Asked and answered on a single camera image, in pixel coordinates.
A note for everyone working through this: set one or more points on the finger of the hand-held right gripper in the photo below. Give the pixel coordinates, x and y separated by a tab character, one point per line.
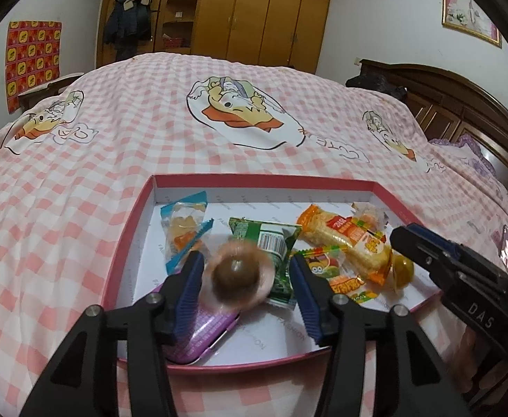
429	259
431	236

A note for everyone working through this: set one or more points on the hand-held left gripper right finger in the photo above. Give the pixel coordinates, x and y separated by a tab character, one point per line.
306	295

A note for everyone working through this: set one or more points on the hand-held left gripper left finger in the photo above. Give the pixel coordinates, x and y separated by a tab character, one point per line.
191	286

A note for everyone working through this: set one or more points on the yellow braised egg packet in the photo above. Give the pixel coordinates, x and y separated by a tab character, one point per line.
401	269

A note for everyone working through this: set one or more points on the colourful clear candy packet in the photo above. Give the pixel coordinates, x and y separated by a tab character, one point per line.
345	286

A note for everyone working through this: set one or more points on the brown braised egg packet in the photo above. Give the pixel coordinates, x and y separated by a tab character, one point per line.
236	278

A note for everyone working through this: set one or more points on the purple snack packet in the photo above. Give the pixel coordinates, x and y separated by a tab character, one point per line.
210	334

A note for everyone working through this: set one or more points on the blue-edged orange jelly packet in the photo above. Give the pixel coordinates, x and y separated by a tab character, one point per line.
182	230

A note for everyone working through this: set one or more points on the small candy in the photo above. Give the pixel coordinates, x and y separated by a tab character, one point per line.
369	213

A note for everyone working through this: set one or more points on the pink cardboard box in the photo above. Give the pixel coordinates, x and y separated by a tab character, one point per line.
245	339

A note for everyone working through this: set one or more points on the person's right hand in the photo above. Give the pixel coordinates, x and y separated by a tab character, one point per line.
466	356

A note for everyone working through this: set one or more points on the orange rice cracker packet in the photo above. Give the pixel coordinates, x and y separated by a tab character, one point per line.
345	236

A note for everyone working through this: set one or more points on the green snack packet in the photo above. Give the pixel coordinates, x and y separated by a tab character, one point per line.
267	236

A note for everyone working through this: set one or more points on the purple pillow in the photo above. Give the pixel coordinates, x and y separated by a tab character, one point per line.
475	156

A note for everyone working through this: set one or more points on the dark wooden headboard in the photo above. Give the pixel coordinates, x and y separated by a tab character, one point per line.
445	95

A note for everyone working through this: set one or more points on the black bag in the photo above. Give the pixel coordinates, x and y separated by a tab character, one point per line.
375	84

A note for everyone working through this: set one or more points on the pink checked cartoon blanket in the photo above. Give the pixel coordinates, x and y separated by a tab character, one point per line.
106	139

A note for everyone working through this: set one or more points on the red basket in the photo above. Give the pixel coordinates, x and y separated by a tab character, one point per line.
173	43

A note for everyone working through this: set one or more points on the hanging dark coats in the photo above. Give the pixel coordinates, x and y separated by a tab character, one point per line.
126	21

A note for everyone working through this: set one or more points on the wooden wardrobe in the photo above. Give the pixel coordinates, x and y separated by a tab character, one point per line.
262	17

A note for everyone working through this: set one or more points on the gold framed wall picture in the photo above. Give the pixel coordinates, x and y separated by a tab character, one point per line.
466	8

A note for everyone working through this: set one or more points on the red patterned wall poster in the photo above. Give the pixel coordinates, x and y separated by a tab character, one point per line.
32	65

